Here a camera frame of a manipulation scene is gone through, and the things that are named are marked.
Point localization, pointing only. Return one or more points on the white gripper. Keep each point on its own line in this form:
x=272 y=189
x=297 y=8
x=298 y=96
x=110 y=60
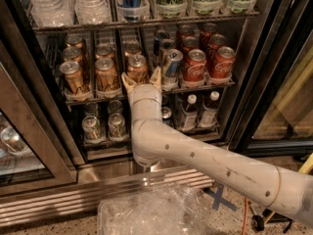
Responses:
x=144 y=92

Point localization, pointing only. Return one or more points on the orange can column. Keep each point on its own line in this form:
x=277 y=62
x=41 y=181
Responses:
x=104 y=51
x=75 y=79
x=73 y=53
x=132 y=48
x=106 y=74
x=137 y=68
x=77 y=41

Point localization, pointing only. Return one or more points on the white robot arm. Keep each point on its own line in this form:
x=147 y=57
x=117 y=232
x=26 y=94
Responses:
x=281 y=190

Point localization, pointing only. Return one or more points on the blue silver energy can front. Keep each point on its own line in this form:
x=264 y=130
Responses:
x=171 y=66

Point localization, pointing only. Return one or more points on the blue can bottom front right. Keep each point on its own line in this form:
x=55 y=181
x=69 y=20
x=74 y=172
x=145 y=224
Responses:
x=166 y=115

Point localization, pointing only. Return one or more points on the blue energy can middle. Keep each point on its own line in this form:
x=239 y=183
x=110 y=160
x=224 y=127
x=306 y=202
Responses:
x=166 y=44

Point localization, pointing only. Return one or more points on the blue energy can back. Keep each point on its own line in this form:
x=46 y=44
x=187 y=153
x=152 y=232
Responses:
x=159 y=35

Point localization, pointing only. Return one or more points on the red cola can front left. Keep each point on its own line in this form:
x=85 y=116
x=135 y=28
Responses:
x=194 y=66

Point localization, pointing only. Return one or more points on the red cola can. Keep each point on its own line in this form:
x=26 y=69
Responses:
x=184 y=31
x=189 y=43
x=222 y=62
x=194 y=66
x=216 y=41
x=207 y=30

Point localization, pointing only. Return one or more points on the silver can bottom back left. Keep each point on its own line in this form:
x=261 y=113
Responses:
x=92 y=109

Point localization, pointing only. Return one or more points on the red cola can middle left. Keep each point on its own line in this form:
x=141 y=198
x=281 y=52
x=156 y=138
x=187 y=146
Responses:
x=189 y=43

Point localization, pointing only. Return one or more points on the red cola can back left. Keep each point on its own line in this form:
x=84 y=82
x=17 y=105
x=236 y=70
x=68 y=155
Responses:
x=184 y=31

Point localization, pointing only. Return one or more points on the orange can front left column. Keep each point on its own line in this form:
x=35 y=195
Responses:
x=75 y=79

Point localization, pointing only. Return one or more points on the silver can bottom front left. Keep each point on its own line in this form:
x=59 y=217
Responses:
x=92 y=128

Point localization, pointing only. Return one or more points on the orange can middle left column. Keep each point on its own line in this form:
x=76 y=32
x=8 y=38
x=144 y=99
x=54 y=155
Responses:
x=73 y=53

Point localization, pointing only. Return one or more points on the orange can back left column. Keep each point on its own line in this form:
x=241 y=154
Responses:
x=77 y=41

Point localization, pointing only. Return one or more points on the red cola can front right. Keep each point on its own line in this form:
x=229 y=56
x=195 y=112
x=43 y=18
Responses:
x=222 y=62

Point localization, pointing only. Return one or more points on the red cola can back right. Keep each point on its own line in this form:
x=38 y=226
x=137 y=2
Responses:
x=207 y=30

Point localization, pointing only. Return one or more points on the red cola can middle right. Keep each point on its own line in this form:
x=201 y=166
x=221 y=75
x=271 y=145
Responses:
x=216 y=41

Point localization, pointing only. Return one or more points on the left glass fridge door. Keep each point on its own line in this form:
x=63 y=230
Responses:
x=35 y=158

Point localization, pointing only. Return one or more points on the glass fridge door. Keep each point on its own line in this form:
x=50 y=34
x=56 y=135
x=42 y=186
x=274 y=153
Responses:
x=35 y=158
x=276 y=110

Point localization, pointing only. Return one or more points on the right glass fridge door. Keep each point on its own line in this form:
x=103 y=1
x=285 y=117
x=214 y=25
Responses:
x=276 y=110

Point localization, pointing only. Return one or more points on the white cap bottle left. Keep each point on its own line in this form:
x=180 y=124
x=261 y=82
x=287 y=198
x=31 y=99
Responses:
x=188 y=114

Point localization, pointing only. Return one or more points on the white cap bottle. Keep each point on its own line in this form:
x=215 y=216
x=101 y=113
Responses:
x=209 y=108
x=188 y=114

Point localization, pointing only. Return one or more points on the white cap bottle right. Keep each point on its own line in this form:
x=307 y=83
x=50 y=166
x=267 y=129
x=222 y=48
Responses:
x=209 y=108

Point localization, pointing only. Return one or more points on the clear water bottle right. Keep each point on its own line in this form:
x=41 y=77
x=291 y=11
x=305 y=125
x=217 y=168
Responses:
x=93 y=11

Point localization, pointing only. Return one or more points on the clear water bottle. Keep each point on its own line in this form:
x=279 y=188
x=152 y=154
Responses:
x=53 y=13
x=93 y=11

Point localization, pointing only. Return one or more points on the clear water bottle left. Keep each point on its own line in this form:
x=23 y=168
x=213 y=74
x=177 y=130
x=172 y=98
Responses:
x=53 y=13

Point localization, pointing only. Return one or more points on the clear plastic bin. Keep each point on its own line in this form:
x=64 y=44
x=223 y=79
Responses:
x=160 y=210

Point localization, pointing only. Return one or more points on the blue tape cross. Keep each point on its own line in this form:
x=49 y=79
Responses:
x=216 y=193

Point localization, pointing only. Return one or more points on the yellow black wheeled stand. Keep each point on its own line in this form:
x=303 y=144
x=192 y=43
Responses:
x=259 y=222

